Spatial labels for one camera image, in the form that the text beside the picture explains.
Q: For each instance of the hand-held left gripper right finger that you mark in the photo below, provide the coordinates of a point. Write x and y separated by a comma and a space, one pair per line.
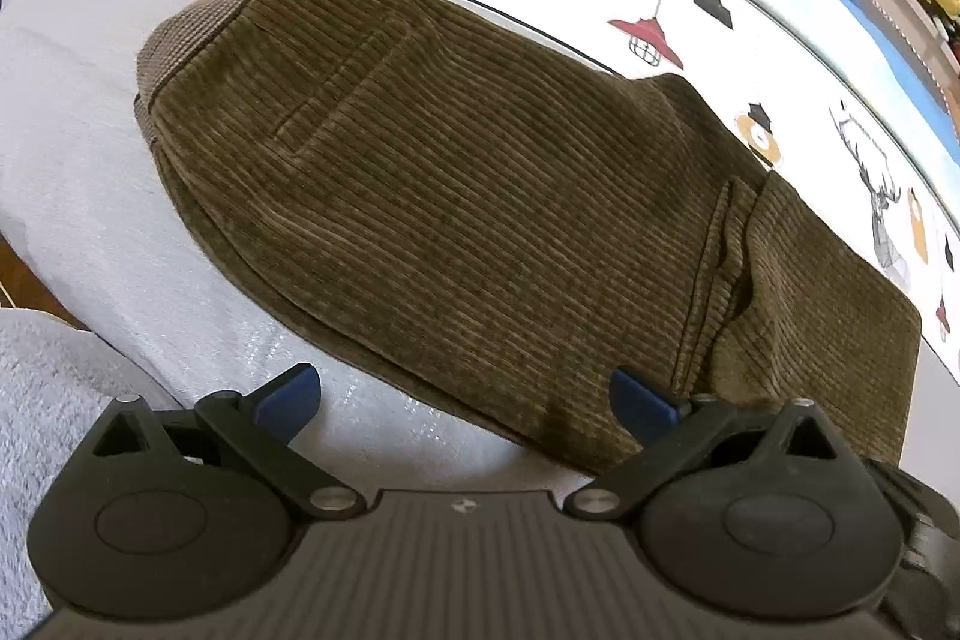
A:
641, 406

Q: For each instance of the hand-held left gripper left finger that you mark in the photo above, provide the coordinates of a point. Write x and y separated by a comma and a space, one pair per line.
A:
289, 398

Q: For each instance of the printed grey bedsheet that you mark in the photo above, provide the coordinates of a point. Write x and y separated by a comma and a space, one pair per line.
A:
90, 123

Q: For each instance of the wooden bed frame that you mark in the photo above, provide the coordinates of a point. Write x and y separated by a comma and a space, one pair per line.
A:
26, 280

